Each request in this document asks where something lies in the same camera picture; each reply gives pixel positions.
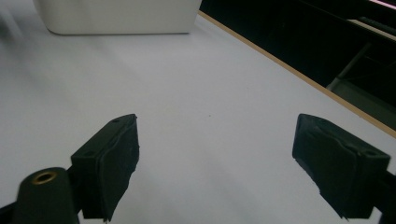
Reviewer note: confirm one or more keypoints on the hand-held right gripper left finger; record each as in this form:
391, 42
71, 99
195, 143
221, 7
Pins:
109, 161

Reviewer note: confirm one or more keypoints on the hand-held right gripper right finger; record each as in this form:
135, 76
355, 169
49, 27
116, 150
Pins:
339, 165

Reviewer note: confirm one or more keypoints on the white plastic storage box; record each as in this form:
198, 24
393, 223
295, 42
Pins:
124, 15

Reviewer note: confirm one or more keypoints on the monitor with pink strip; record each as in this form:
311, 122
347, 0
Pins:
384, 2

